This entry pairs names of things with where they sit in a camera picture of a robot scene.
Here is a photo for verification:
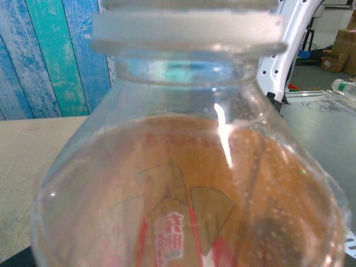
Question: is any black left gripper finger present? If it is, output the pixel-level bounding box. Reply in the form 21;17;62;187
0;246;38;267

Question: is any steel sheet tray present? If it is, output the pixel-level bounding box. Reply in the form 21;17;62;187
279;93;356;251

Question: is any cardboard box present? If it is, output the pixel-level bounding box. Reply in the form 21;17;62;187
319;48;350;73
332;27;356;76

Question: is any large white bottle cap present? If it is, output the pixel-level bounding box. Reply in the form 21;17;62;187
91;0;285;45

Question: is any orange tea bottle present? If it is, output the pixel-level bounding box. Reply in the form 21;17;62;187
30;38;356;267

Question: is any clear green-label bottle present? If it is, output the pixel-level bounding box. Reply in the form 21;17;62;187
332;78;356;98

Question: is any white cabinet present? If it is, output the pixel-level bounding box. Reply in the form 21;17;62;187
313;0;356;36

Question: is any aluminium frame rail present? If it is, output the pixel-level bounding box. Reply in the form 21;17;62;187
283;89;336;102

